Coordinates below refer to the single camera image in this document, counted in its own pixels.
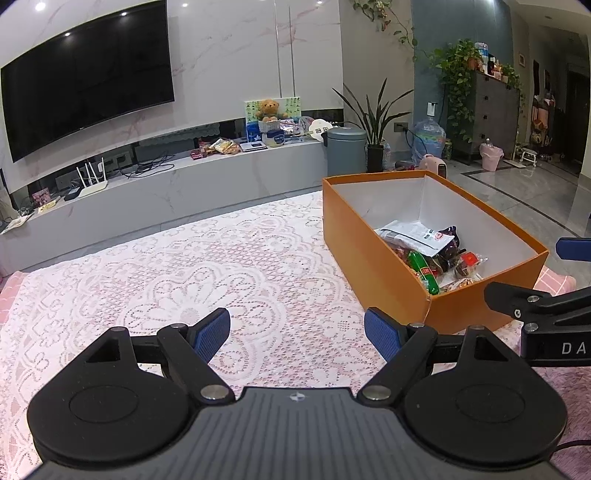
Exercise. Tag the assorted small snack packets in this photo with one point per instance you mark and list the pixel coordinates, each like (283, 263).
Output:
(217, 147)

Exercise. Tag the orange cardboard box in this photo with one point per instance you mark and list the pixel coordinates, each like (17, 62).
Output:
(360, 240)

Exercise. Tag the packet of orange sticks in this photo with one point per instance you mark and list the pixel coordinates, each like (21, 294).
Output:
(461, 285)

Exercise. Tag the white step stool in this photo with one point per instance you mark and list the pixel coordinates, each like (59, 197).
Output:
(527, 154)

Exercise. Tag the blue white jar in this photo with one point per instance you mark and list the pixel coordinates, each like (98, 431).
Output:
(272, 139)

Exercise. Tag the pink photo card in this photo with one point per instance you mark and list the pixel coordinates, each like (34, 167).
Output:
(40, 197)

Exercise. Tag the black flat television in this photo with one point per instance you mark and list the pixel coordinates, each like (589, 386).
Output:
(83, 83)

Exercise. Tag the group of small bottles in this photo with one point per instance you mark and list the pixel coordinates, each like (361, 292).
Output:
(491, 62)

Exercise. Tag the potted long-leaf plant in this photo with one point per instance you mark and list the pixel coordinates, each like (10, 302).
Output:
(375, 157)

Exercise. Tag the blue box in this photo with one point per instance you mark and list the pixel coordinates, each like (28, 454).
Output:
(255, 133)

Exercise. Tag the white router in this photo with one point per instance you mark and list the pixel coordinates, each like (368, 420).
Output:
(94, 187)

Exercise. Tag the pink heater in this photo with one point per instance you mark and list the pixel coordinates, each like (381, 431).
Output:
(434, 166)

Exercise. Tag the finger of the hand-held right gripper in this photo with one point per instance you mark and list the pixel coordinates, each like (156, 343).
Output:
(572, 249)
(503, 300)

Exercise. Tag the white wall dispenser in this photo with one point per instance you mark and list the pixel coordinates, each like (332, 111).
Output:
(432, 108)

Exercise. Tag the white round device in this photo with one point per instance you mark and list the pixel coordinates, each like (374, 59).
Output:
(321, 129)

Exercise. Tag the green white snack packet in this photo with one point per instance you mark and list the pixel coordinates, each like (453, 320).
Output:
(411, 233)

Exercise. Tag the teddy bear in box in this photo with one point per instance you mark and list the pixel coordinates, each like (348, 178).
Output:
(291, 108)

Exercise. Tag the white digital scale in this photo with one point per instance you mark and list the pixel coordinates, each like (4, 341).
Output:
(254, 146)

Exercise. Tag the grey trash can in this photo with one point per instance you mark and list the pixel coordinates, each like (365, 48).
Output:
(346, 152)

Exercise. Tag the hanging wall vine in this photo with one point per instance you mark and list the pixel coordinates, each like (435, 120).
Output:
(378, 9)

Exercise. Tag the blue water jug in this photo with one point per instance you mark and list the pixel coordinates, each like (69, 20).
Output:
(429, 138)

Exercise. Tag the paper sheets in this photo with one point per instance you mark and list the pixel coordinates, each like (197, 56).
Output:
(14, 225)

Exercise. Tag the grey drawer cabinet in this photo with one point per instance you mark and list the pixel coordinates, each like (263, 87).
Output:
(496, 115)

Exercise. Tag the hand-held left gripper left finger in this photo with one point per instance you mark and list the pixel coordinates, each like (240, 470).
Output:
(212, 330)

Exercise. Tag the black snack packet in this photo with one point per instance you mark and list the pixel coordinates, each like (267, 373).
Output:
(448, 242)

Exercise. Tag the trailing ivy plant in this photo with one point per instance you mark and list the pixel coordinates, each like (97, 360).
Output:
(457, 60)

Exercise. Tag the red packet of dark snacks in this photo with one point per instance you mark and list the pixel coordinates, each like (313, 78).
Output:
(471, 265)

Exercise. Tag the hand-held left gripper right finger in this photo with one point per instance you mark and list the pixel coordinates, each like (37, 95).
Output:
(383, 332)

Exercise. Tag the small black box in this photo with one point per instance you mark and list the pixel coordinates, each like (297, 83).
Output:
(73, 194)

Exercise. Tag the pink bucket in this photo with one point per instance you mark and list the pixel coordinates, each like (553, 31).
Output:
(491, 159)

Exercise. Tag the brown teddy bear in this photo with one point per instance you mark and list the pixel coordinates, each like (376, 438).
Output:
(268, 110)

